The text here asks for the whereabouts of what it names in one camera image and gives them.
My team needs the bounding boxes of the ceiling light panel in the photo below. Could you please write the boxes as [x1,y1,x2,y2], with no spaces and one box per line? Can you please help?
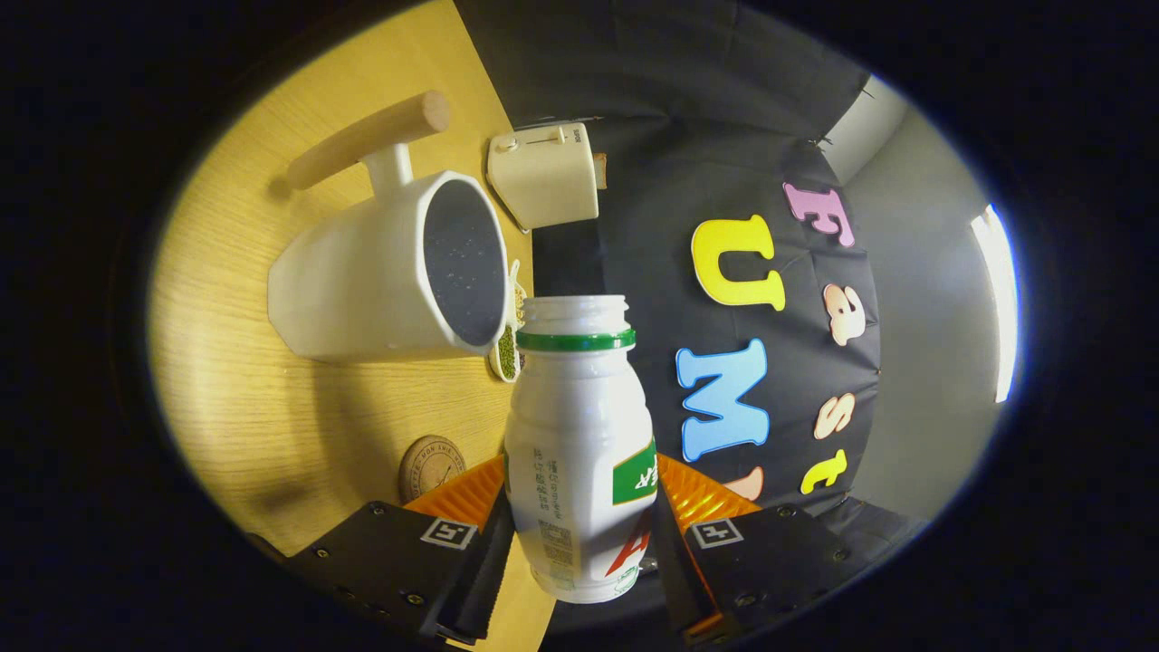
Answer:
[971,204,1020,404]

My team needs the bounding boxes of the white divided dish with seeds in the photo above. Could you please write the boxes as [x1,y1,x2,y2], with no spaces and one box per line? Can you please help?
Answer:
[489,260,528,384]

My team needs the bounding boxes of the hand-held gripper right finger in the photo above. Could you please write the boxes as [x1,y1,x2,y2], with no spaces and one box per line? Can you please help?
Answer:
[647,453,857,646]

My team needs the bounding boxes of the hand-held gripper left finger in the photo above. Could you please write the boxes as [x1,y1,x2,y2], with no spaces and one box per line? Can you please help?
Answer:
[285,455,517,646]

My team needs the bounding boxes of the white juice bottle green ring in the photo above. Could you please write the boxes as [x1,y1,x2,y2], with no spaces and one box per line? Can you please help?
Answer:
[503,295,658,605]

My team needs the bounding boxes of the cream toaster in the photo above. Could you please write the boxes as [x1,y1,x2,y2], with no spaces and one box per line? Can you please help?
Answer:
[487,122,600,232]

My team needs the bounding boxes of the round cork coaster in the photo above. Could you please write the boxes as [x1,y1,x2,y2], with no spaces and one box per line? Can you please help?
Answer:
[399,436,468,504]

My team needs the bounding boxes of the black backdrop cloth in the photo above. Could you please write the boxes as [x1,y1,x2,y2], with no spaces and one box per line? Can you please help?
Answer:
[453,0,929,635]

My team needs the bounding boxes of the wooden table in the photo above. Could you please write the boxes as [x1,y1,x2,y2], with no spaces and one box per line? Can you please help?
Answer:
[149,0,558,652]

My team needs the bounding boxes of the white cup with wooden handle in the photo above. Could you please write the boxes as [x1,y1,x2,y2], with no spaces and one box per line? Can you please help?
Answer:
[268,90,511,366]

